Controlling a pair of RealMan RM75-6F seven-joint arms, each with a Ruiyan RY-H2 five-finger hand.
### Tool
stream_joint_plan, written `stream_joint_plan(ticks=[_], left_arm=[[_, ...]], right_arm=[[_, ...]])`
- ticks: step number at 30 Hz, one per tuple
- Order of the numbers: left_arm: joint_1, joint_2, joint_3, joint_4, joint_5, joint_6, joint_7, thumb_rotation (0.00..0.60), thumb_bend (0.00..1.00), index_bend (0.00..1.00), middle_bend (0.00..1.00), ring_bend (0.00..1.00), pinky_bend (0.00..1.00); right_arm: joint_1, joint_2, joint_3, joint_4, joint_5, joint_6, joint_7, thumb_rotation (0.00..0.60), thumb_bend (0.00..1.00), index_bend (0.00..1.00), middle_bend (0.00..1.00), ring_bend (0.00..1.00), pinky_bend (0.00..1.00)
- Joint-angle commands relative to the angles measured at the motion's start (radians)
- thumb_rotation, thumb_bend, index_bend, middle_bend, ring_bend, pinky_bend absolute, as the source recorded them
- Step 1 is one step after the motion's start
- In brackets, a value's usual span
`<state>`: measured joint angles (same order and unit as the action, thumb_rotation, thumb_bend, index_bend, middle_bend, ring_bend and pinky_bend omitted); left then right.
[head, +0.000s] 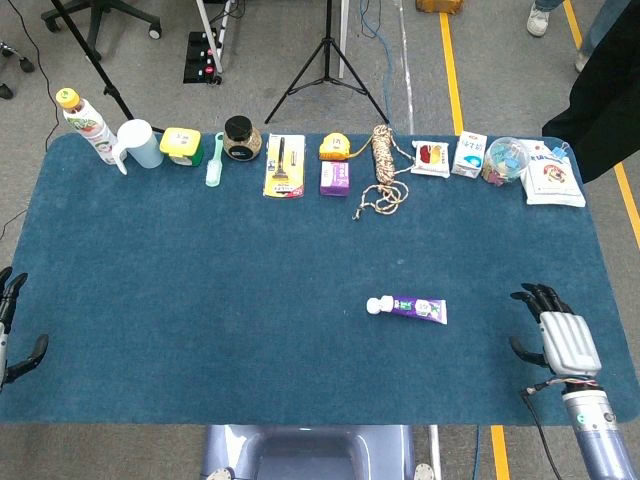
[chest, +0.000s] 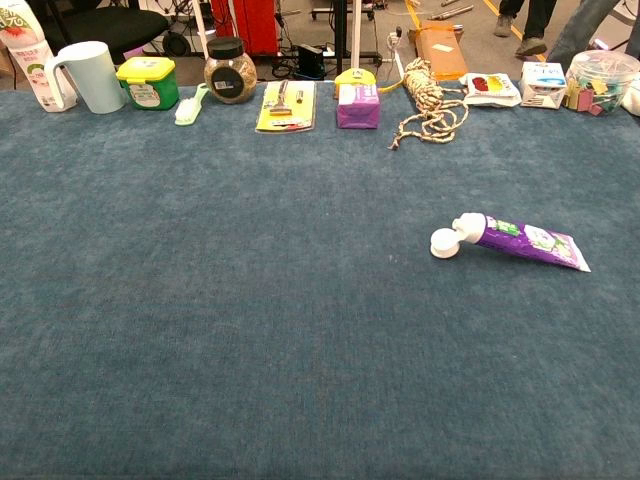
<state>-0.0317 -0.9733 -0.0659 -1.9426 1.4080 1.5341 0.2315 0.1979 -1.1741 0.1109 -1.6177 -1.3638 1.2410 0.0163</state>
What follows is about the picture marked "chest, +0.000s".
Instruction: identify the white plastic bottle cap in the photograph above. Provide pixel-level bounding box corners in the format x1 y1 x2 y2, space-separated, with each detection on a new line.
429 227 461 260

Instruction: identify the purple toothpaste tube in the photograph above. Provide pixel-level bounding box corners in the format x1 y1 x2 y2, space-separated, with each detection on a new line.
452 212 592 274

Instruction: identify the yellow-capped drink bottle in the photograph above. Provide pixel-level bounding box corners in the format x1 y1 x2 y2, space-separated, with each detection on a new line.
0 0 80 114

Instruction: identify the blue carpet table mat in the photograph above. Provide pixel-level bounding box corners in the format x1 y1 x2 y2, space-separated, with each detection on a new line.
0 79 640 480

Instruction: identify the razor in yellow package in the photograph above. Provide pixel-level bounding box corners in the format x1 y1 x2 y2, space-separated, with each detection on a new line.
255 79 318 134

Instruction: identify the purple box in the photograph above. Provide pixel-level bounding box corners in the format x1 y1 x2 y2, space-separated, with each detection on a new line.
336 83 381 130

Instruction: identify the yellow tape measure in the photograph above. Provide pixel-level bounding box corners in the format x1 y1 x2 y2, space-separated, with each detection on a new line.
334 67 405 100

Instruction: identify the black box device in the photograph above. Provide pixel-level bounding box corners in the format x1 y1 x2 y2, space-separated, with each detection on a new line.
297 43 329 79

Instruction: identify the mint green brush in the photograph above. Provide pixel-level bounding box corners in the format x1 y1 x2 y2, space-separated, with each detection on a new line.
174 82 211 127

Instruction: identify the glass jar with black lid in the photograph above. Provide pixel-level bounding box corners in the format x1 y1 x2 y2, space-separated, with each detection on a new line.
203 36 258 105

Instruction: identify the brown cardboard box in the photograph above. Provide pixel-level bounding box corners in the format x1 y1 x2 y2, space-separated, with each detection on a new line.
408 19 470 82

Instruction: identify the green box with yellow lid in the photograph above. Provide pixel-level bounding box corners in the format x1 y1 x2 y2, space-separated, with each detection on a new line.
115 56 180 111

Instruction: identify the red cabinet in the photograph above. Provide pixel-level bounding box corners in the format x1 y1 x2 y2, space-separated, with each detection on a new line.
209 0 281 56

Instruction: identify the white red yellow snack packet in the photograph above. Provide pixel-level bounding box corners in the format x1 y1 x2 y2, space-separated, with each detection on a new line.
459 72 524 109

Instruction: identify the white slanted leg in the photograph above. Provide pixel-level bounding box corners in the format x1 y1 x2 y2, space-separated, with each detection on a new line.
192 0 211 61

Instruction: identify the white and blue carton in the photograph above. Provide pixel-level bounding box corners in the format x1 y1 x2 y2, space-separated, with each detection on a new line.
518 61 568 110

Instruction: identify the black office chair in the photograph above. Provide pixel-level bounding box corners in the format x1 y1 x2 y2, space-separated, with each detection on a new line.
29 0 171 64

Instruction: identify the person with grey shoes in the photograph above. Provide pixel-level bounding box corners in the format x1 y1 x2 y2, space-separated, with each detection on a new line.
493 0 550 57

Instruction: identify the clear tub of binder clips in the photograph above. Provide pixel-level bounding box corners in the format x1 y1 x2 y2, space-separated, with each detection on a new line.
563 49 640 117

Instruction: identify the person in dark trousers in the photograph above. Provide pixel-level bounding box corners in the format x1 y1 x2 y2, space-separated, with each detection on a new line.
547 0 621 71

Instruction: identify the white printed bag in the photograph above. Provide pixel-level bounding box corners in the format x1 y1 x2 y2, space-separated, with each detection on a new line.
619 74 640 119

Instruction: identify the coiled beige rope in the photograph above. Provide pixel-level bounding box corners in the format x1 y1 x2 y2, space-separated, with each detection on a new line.
388 57 470 151

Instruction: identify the white upright post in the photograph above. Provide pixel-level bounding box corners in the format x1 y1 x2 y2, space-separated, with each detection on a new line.
349 0 364 71

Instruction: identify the pale blue pitcher white handle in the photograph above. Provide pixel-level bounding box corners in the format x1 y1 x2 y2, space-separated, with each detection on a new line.
43 40 127 115

